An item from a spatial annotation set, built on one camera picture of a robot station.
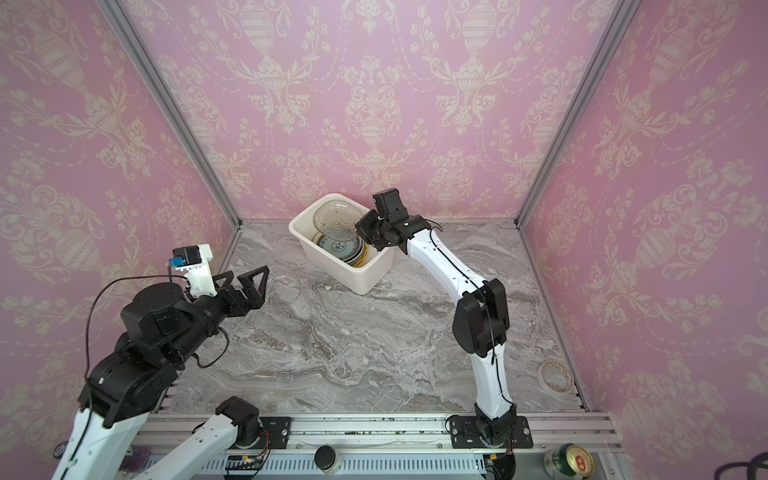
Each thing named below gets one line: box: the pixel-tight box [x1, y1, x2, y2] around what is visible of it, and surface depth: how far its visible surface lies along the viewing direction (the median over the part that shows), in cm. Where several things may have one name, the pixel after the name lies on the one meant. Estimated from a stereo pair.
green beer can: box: [544, 443, 595, 480], surface depth 64 cm
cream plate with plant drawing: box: [312, 232, 369, 268], surface depth 108 cm
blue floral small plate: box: [316, 236, 361, 259], surface depth 108 cm
